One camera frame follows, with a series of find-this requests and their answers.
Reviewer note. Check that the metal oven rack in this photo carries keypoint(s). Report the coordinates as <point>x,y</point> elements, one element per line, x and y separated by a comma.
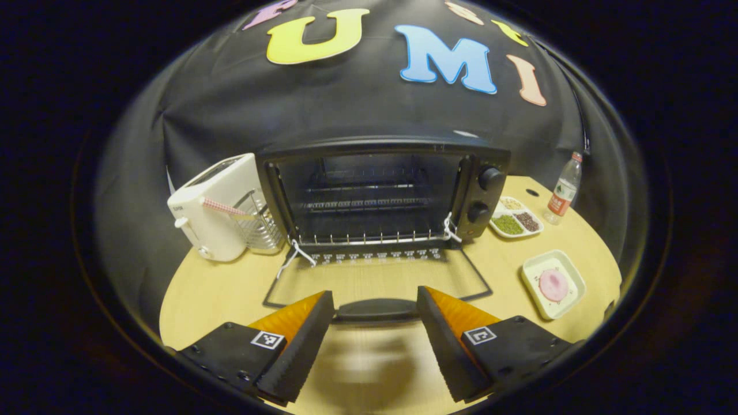
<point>369,239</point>

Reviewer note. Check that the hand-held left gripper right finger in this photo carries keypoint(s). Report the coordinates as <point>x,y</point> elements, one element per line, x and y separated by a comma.
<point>447,357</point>

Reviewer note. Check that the clear plastic water bottle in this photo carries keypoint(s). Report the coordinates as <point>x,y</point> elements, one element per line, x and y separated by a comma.
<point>562,196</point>

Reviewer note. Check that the pink meat slice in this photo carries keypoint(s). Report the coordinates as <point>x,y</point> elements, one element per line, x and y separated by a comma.
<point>554,285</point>

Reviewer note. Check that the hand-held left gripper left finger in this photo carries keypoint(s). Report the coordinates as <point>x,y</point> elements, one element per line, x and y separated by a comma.
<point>300,357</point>

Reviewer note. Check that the black backdrop stand pole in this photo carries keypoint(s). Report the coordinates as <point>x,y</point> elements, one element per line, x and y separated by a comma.
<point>581,115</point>

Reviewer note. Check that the black electric oven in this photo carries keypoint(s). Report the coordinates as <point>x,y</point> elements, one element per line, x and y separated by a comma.
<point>487,202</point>

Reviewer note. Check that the divided dish of beans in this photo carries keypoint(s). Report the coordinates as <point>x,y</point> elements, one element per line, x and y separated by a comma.
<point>510,225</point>

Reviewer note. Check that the white toaster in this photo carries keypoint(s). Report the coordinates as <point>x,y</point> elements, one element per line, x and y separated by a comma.
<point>213,236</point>

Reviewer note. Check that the cream square dish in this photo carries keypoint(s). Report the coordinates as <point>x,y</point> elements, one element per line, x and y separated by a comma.
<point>568,268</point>

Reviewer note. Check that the red checked strip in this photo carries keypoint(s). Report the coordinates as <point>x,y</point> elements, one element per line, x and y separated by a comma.
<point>222,207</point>

